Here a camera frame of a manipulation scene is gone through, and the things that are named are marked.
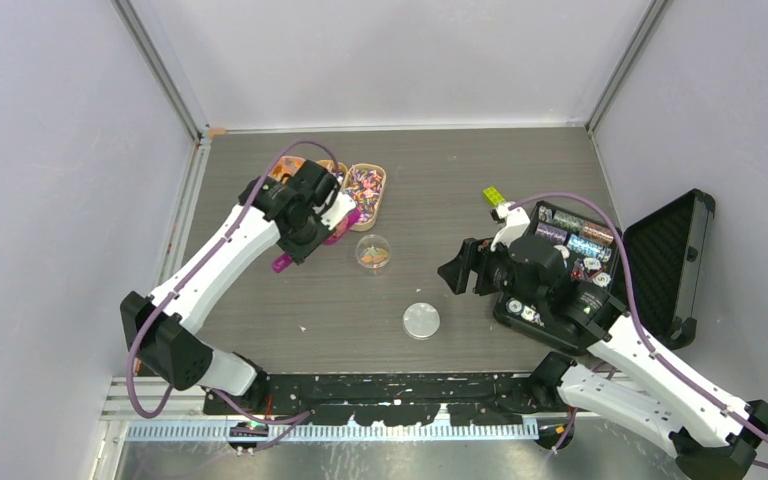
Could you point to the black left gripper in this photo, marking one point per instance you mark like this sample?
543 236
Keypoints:
299 253

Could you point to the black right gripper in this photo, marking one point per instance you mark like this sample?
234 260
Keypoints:
476 255

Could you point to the magenta plastic scoop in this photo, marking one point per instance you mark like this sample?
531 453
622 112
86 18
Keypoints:
284 261

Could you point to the clear plastic jar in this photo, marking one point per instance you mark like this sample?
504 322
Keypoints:
373 253

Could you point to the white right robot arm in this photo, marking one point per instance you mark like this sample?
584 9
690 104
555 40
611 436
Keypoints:
602 363

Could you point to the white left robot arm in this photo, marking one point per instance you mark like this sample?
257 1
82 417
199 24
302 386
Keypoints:
161 327

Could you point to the pink oval candy tray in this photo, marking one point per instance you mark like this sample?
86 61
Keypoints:
286 166

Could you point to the yellow tray with ball lollipops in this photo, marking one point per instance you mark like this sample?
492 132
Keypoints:
337 169

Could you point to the yellow-green toy brick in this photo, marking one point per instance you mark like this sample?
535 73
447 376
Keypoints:
493 196

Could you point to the tan tray with swirl lollipops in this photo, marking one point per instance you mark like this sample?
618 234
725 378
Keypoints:
366 183

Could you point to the clear round jar lid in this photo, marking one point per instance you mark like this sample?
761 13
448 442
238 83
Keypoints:
421 320

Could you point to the black poker chip case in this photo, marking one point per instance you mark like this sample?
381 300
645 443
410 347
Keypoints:
658 260

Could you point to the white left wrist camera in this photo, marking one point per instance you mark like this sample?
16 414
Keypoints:
333 214

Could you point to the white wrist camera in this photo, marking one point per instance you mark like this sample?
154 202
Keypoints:
513 221
333 214

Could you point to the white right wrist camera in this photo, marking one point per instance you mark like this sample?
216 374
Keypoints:
513 221

